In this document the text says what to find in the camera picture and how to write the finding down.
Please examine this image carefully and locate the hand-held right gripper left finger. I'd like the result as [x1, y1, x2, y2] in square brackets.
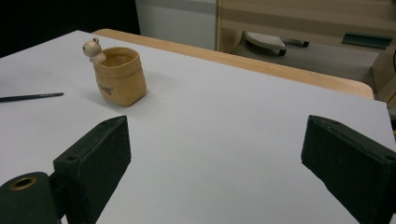
[52, 115, 132, 224]

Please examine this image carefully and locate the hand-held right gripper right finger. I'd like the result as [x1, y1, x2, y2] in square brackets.
[301, 114, 396, 224]

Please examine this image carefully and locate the dark pen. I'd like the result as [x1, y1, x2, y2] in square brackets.
[0, 91, 64, 104]

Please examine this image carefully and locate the green flat object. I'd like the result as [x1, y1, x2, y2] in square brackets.
[341, 31, 394, 49]

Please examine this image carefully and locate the wooden table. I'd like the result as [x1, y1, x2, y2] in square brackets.
[92, 28, 375, 101]

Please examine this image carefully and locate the white chair base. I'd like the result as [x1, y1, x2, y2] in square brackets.
[243, 31, 310, 57]

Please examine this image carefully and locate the wooden cabinet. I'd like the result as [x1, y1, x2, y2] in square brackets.
[216, 0, 396, 104]

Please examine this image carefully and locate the white cabinet panel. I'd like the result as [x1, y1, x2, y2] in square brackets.
[134, 0, 219, 51]

